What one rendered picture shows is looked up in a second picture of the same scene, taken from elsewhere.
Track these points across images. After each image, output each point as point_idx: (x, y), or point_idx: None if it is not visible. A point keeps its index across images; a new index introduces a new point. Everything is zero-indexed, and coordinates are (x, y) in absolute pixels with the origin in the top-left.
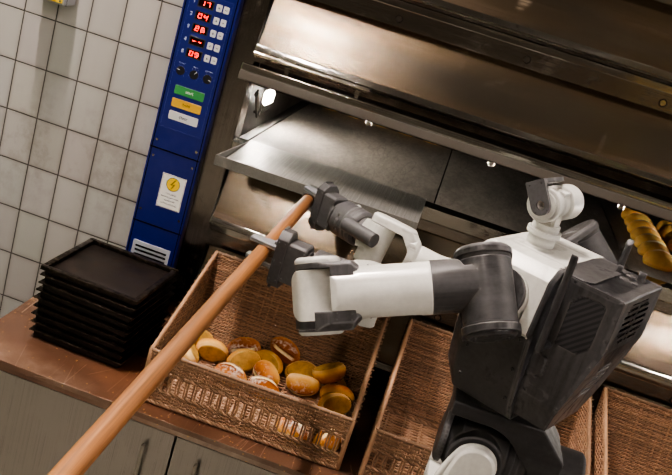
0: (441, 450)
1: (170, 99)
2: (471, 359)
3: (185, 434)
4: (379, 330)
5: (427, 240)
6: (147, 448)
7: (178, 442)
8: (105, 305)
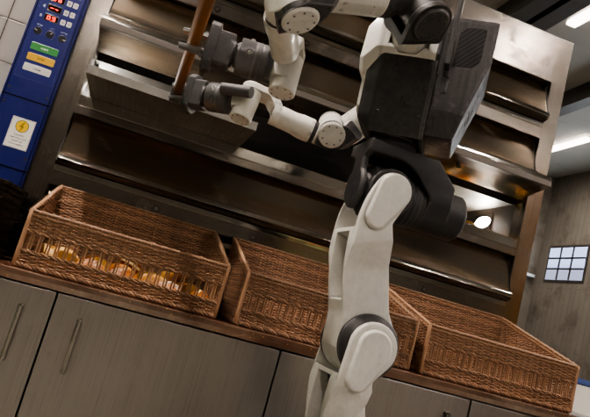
0: (363, 186)
1: (25, 53)
2: (387, 95)
3: (68, 287)
4: (209, 248)
5: (241, 176)
6: (23, 310)
7: (60, 298)
8: None
